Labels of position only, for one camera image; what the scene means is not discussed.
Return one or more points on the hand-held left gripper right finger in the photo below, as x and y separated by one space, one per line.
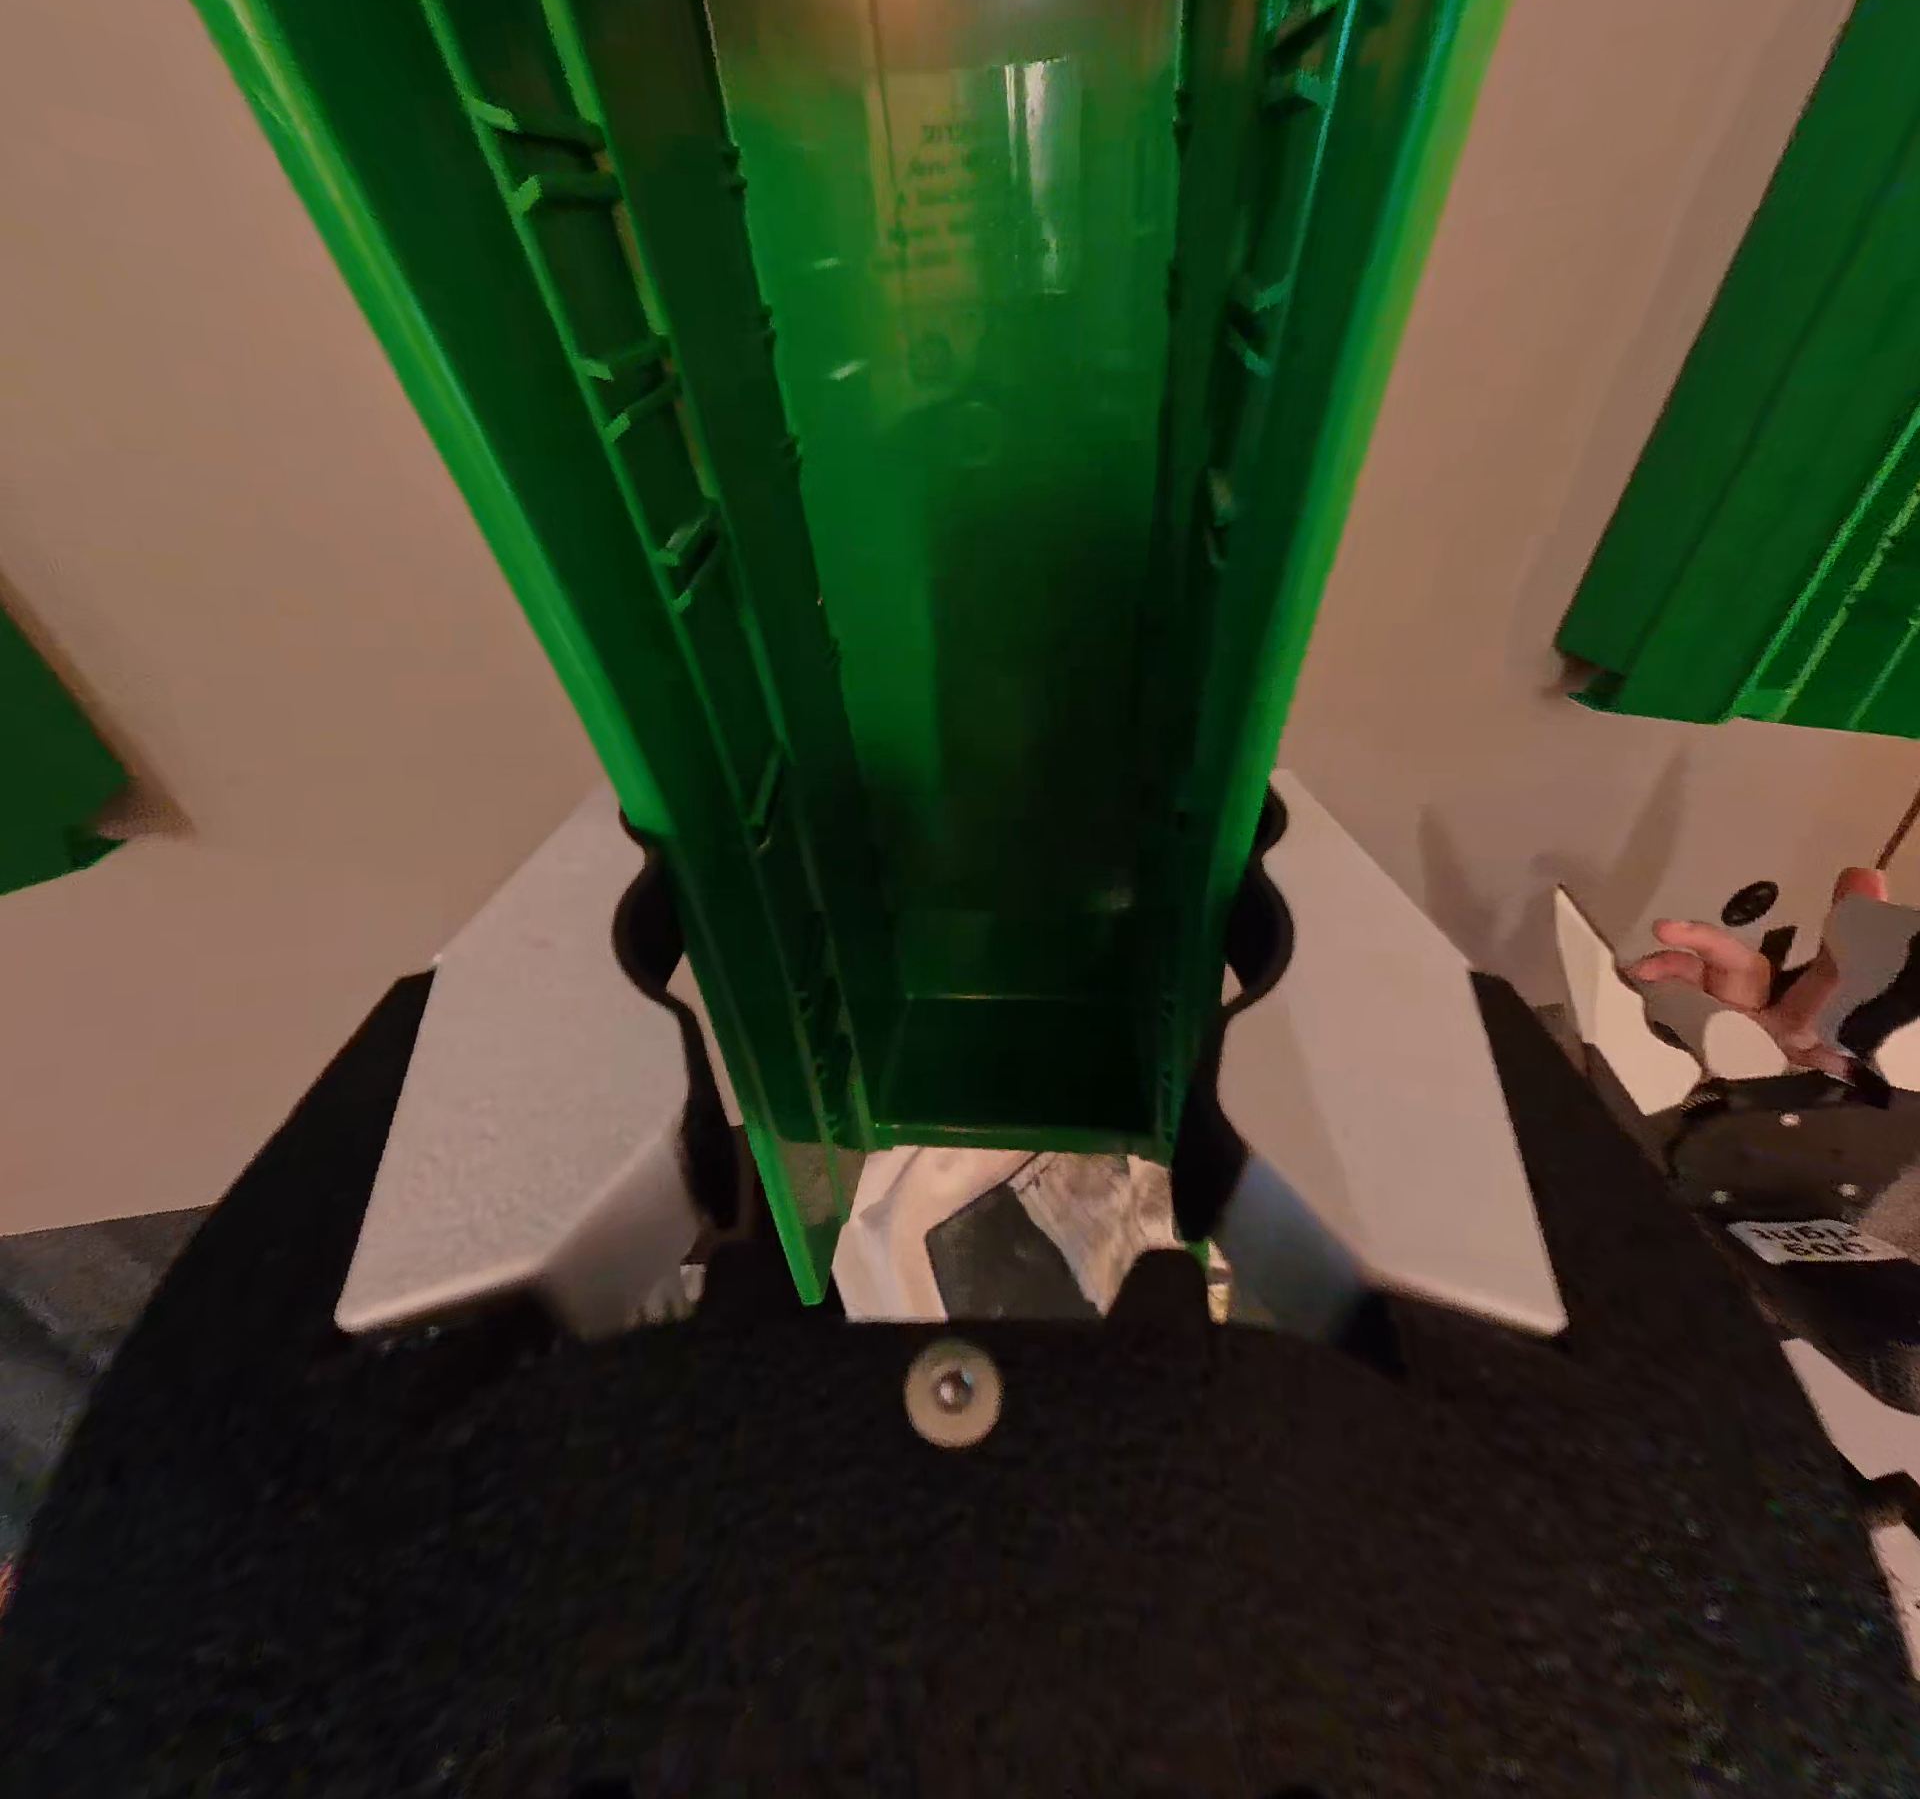
1381 1142

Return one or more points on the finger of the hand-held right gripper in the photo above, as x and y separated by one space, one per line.
1622 1007

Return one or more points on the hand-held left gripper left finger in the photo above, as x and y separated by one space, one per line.
511 1142

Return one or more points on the green plastic bin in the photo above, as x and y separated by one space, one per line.
47 765
992 481
1771 420

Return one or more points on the person's right hand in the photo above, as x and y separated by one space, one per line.
1743 975

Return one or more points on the white patterned clothing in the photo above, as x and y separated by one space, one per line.
1021 1230

